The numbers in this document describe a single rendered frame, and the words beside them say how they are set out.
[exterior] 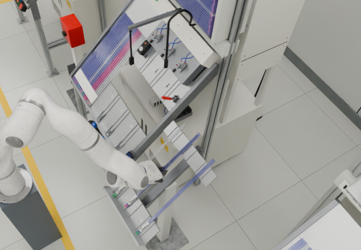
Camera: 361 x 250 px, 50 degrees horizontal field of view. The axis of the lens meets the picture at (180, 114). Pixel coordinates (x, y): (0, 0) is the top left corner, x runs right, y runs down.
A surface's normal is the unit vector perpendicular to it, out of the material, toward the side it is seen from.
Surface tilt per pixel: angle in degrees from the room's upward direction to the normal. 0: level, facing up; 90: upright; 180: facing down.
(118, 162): 18
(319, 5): 90
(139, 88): 0
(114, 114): 45
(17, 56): 0
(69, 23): 0
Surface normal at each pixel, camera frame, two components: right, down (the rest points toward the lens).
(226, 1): 0.53, 0.71
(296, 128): 0.07, -0.58
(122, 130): -0.54, -0.14
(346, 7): -0.85, 0.40
